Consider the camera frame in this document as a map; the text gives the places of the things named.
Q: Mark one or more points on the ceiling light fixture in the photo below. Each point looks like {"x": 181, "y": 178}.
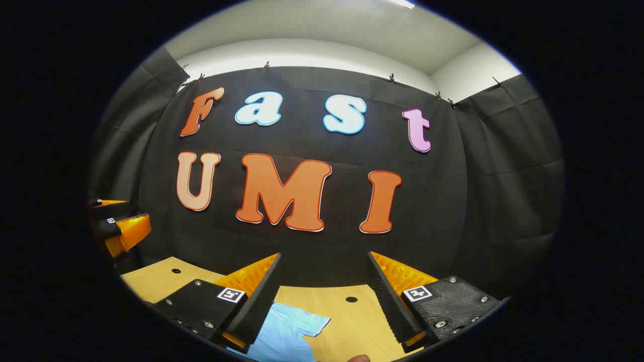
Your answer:
{"x": 402, "y": 3}

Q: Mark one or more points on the row of black backdrop clips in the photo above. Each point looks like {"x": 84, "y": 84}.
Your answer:
{"x": 265, "y": 66}

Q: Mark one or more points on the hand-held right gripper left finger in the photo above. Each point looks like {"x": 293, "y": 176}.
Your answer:
{"x": 259, "y": 301}

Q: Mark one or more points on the light blue T-shirt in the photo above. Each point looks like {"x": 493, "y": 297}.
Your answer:
{"x": 287, "y": 332}

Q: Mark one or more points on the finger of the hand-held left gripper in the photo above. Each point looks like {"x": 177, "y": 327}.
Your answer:
{"x": 111, "y": 210}
{"x": 132, "y": 231}

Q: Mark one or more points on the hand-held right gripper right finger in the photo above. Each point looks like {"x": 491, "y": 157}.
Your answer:
{"x": 390, "y": 301}

